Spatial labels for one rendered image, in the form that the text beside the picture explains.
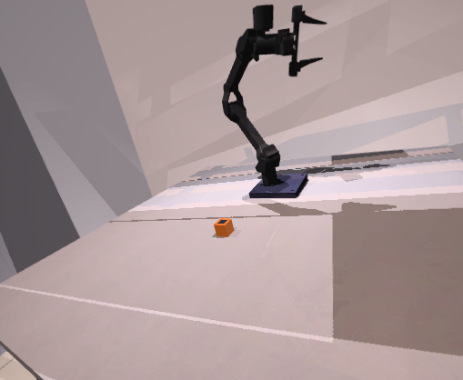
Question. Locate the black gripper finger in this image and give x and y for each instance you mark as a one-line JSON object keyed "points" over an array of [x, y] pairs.
{"points": [[309, 20], [304, 62]]}

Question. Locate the orange block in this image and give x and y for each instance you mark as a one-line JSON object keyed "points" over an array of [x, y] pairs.
{"points": [[224, 227]]}

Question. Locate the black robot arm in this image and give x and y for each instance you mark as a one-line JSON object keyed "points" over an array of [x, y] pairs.
{"points": [[250, 45]]}

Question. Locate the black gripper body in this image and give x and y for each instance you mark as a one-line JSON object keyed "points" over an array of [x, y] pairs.
{"points": [[297, 17]]}

